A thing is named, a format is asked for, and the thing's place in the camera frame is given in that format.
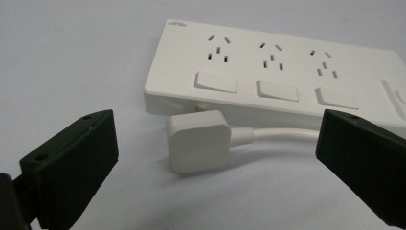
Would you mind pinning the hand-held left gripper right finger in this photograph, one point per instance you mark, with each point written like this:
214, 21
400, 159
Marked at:
360, 159

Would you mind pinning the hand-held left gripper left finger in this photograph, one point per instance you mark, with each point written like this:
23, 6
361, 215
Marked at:
76, 166

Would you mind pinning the white power strip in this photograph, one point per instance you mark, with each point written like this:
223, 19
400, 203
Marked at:
287, 73

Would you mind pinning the white plug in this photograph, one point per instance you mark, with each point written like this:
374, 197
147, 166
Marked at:
199, 142

